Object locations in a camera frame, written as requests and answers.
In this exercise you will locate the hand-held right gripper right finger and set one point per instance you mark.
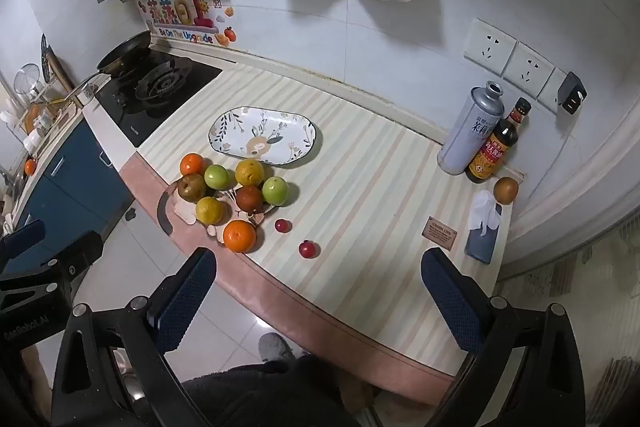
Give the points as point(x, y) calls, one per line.
point(450, 302)

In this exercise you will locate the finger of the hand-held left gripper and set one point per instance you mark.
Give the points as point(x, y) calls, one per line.
point(22, 233)
point(75, 252)

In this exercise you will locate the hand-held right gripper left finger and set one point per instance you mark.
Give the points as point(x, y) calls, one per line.
point(182, 302)

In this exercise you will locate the orange tangerine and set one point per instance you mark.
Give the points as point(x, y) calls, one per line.
point(191, 164)
point(239, 236)

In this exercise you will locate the yellow citrus fruit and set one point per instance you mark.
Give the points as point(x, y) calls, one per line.
point(249, 172)
point(209, 210)

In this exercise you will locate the dark red-brown fruit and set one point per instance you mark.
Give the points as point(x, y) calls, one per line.
point(249, 198)

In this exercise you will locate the green apple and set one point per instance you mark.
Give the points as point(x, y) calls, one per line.
point(275, 190)
point(216, 177)

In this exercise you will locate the floral ceramic plate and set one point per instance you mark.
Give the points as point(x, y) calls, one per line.
point(265, 136)

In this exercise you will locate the person's left forearm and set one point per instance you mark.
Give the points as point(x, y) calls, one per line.
point(37, 369)

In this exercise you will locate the small orange fruit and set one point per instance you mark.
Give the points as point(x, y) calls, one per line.
point(30, 166)

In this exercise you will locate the blue tissue pack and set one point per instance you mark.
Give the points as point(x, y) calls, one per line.
point(481, 242)

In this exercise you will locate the small brown card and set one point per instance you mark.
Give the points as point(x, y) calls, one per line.
point(439, 233)

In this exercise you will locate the cat-shaped mat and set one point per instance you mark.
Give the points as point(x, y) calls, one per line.
point(181, 210)

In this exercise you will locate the grey slipper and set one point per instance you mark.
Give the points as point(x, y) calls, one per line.
point(274, 347)

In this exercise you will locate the small brown pear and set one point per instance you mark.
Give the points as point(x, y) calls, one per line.
point(505, 190)

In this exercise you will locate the red cherry tomato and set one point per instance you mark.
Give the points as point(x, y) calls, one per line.
point(282, 225)
point(309, 249)

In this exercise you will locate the cluttered dish rack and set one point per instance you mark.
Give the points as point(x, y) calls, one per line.
point(35, 107)

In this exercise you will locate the person's dark clothing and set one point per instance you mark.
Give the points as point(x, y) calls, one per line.
point(270, 397)

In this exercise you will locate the white cup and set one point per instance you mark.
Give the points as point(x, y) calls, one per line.
point(87, 95)

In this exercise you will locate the dark sauce bottle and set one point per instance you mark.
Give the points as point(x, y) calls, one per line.
point(492, 152)

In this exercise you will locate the grey metal can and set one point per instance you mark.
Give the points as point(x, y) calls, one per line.
point(470, 132)

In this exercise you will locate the black gas stove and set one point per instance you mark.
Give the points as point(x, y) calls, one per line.
point(160, 92)

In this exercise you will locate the black frying pan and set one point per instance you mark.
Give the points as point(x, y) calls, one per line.
point(122, 52)

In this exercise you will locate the black plug charger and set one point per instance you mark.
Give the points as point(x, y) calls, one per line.
point(571, 93)

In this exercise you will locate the white wall socket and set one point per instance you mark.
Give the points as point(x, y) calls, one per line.
point(547, 89)
point(529, 69)
point(490, 44)

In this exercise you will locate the colourful wall sticker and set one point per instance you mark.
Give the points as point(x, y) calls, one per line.
point(185, 19)

